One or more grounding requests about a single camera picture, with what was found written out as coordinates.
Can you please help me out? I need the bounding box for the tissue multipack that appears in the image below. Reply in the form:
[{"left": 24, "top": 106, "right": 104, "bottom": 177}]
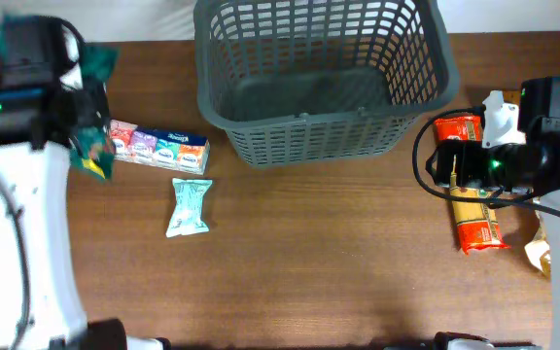
[{"left": 110, "top": 120, "right": 210, "bottom": 175}]

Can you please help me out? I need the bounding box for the light teal snack packet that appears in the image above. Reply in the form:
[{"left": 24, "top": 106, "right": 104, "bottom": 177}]
[{"left": 165, "top": 178, "right": 212, "bottom": 237}]

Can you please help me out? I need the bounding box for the spaghetti packet orange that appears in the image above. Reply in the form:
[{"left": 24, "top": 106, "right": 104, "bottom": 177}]
[{"left": 435, "top": 115, "right": 509, "bottom": 255}]

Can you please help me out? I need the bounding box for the grey plastic basket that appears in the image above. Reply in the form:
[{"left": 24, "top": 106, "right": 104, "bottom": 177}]
[{"left": 193, "top": 0, "right": 460, "bottom": 168}]

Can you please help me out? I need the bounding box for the right black cable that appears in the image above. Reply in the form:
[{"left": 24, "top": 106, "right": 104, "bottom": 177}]
[{"left": 411, "top": 106, "right": 560, "bottom": 234}]

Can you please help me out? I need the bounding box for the cream cookie bag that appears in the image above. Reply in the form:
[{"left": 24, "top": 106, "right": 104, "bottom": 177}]
[
  {"left": 524, "top": 212, "right": 551, "bottom": 279},
  {"left": 483, "top": 90, "right": 521, "bottom": 117}
]

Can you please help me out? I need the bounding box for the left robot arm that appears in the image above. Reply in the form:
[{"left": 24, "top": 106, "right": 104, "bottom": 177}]
[{"left": 0, "top": 16, "right": 170, "bottom": 349}]

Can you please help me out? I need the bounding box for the green coffee bag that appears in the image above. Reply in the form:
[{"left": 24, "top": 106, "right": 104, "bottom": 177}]
[{"left": 0, "top": 15, "right": 118, "bottom": 180}]

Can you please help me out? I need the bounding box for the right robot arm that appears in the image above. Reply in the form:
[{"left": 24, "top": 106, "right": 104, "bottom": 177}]
[{"left": 426, "top": 77, "right": 560, "bottom": 349}]

